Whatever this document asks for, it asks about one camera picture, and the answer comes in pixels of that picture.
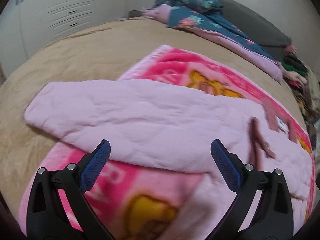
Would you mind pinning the teal floral pink quilt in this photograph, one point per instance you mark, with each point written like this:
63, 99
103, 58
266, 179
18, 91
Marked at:
204, 18

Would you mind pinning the white wardrobe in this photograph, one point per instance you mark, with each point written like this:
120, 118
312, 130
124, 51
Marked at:
29, 25

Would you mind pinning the pink quilted jacket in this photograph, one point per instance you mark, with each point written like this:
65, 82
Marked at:
170, 127

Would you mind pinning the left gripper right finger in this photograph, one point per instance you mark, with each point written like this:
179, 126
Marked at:
262, 208

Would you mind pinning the dark grey headboard cushion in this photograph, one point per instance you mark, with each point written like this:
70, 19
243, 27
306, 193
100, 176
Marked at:
253, 25

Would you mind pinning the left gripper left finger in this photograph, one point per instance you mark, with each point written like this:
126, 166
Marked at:
57, 206

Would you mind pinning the pile of assorted clothes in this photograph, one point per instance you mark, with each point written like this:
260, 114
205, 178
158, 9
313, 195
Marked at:
305, 87

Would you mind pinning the tan bed sheet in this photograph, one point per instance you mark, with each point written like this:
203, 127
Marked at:
102, 52

